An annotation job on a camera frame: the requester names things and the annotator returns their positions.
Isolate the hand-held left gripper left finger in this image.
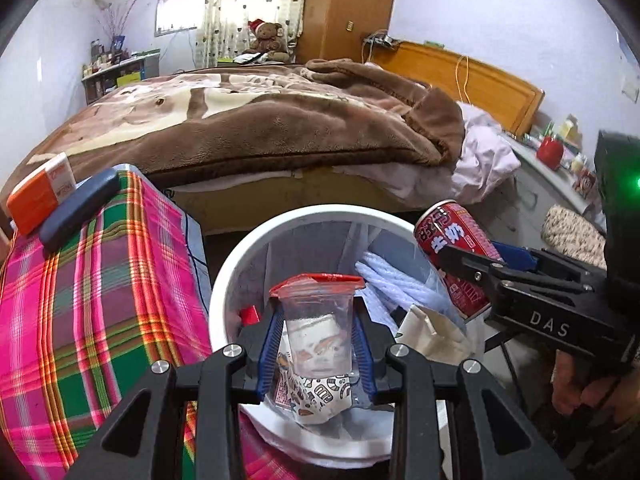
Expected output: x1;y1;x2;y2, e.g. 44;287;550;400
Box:
65;305;281;480

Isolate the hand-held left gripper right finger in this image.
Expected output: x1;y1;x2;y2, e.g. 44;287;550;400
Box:
350;300;573;480

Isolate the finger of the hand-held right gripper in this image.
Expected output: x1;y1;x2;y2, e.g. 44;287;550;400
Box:
492;241;541;272
437;244;506;308

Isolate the red drink can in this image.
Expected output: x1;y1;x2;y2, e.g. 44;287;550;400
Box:
414;200;506;321

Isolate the clear red-lid jelly cup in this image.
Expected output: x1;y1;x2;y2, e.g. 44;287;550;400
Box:
269;272;367;386

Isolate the patterned white packet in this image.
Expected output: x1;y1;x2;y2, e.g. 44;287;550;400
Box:
272;340;353;426

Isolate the white ribbed foam sheet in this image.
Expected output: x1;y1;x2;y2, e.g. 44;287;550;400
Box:
355;250;451;331

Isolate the white round waste bin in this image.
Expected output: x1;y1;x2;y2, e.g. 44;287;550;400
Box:
209;204;501;466

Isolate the person's right hand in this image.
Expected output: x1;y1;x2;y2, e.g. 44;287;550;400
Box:
552;350;626;411

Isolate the floral cushion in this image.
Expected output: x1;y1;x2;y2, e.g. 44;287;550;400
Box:
542;205;608;268

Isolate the grey nightstand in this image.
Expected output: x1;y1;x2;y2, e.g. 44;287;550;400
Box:
500;132;606;241

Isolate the printed tin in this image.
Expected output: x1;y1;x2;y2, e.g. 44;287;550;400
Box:
575;169;598;198

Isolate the pale pink bed sheet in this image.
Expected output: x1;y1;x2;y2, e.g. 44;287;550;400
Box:
350;102;521;206

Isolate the beige bed base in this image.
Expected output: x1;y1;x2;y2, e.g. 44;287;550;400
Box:
165;165;416;233

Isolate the wooden headboard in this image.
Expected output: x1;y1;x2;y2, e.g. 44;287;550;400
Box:
372;41;546;136

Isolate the pink green plaid tablecloth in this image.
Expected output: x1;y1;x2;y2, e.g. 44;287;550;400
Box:
0;170;301;480

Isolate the brown fleece blanket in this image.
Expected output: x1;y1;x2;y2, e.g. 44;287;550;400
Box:
0;58;466;196

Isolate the dark blue glasses case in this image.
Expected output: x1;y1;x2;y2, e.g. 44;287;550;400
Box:
39;168;121;251

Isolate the orange and white box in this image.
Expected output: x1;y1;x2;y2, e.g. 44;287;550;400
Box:
6;152;77;236

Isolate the wooden wardrobe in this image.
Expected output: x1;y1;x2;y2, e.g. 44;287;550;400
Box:
295;0;401;66

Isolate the brown teddy bear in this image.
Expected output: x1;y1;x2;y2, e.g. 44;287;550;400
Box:
243;19;291;63

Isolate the cluttered desk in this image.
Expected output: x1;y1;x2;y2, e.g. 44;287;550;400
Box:
81;50;162;106

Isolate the small window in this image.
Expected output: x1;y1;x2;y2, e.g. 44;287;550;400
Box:
156;0;205;37

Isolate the vase of bare branches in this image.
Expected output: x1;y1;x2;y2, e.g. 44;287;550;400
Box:
97;0;137;53

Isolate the yellow cable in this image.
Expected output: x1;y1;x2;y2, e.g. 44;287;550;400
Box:
455;54;471;106

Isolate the charger with cables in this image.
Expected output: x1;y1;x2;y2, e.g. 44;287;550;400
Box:
362;30;401;51

